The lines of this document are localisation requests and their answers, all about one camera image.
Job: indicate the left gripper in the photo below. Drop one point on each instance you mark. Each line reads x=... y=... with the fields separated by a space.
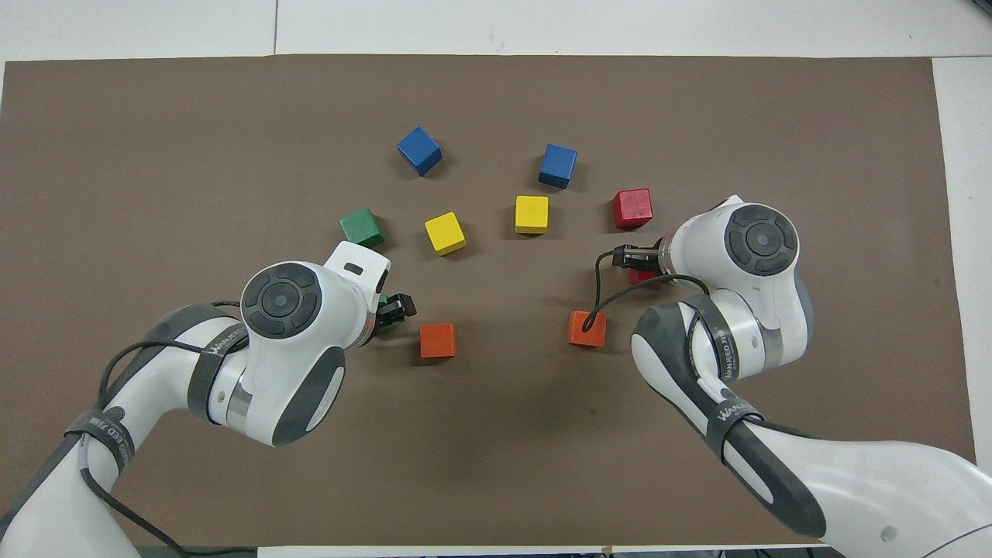
x=393 y=308

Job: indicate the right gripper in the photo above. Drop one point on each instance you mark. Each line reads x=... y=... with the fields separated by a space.
x=647 y=256

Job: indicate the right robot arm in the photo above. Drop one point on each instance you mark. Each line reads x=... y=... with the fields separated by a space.
x=744 y=325

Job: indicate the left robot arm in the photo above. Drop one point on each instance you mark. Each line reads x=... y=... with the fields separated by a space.
x=256 y=387

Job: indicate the green wooden block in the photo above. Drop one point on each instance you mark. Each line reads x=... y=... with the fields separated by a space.
x=362 y=227
x=386 y=325

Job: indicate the red wooden block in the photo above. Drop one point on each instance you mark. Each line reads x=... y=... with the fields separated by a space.
x=642 y=276
x=632 y=208

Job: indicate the orange wooden block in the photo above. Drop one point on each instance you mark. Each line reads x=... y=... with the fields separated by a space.
x=577 y=332
x=438 y=340

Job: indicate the yellow wooden block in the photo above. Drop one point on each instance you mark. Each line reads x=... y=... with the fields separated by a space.
x=445 y=233
x=532 y=214

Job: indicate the blue wooden block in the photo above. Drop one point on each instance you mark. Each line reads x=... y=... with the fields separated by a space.
x=558 y=165
x=419 y=150

